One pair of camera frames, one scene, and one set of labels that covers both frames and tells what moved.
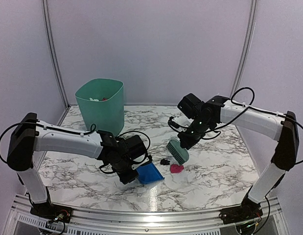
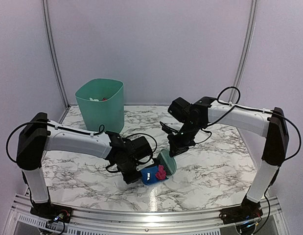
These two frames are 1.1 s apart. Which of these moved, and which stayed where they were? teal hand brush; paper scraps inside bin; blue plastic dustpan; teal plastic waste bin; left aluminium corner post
Moved: teal hand brush
Stayed: paper scraps inside bin; blue plastic dustpan; teal plastic waste bin; left aluminium corner post
